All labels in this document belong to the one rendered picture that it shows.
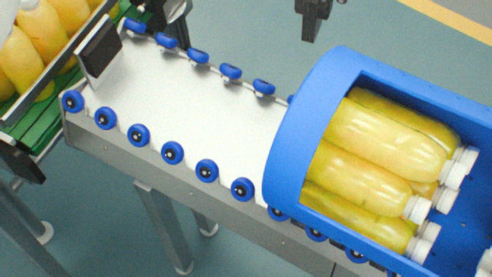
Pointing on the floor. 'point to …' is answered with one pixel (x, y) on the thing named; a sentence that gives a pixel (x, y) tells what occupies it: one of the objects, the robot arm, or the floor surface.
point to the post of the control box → (28, 244)
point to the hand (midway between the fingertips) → (312, 12)
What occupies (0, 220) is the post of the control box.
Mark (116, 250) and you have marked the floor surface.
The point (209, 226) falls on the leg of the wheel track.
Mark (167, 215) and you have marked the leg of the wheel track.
